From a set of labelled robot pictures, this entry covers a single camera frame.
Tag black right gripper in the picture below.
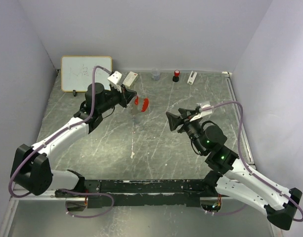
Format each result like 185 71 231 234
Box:
167 107 206 155

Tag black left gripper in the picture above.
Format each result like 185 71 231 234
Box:
98 83 137 114

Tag red handled key organizer ring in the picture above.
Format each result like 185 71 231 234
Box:
129 96 150 117

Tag red tagged key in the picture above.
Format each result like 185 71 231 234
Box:
134 96 139 105

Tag blue tagged key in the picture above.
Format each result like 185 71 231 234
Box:
133 116 141 124

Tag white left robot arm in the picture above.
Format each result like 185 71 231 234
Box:
8 82 137 197

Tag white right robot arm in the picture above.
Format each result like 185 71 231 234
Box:
166 108 303 231

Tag white cardboard box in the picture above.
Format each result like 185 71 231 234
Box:
123 72 138 88

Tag clear jar of paperclips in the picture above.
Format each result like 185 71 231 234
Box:
151 68 161 81

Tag white stapler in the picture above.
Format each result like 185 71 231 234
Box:
187 71 197 85

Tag red black stamp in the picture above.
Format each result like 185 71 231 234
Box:
173 70 180 82

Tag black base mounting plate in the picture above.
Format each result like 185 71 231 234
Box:
54 179 232 209

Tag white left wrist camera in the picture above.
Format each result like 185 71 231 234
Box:
107 71 122 92

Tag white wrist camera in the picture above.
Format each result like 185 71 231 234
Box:
190 101 214 121
107 71 122 92

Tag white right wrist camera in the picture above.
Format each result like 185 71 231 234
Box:
190 101 214 121

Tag small whiteboard yellow frame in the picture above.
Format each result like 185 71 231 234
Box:
61 56 112 92

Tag aluminium rail frame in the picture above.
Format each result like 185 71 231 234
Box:
10 71 282 237

